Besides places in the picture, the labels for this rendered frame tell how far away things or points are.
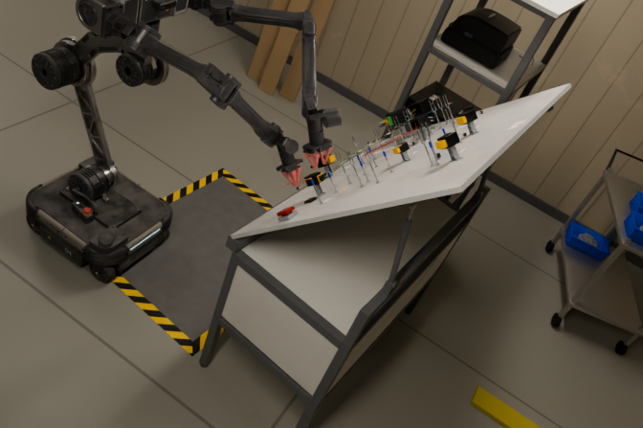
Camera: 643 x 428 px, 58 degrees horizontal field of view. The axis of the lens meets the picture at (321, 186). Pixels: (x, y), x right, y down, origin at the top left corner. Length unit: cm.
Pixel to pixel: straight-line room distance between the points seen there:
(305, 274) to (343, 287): 16
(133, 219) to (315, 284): 122
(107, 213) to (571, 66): 329
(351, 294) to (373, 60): 301
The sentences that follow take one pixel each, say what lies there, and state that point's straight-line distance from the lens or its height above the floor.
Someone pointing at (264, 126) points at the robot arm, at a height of 126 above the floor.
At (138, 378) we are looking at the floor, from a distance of 292.
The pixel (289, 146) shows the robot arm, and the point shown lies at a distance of 227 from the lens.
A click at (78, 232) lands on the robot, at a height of 24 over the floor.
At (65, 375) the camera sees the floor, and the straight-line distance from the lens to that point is 292.
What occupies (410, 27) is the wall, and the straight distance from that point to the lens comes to 487.
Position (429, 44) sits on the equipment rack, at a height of 145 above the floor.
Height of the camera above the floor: 250
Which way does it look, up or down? 37 degrees down
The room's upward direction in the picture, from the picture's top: 22 degrees clockwise
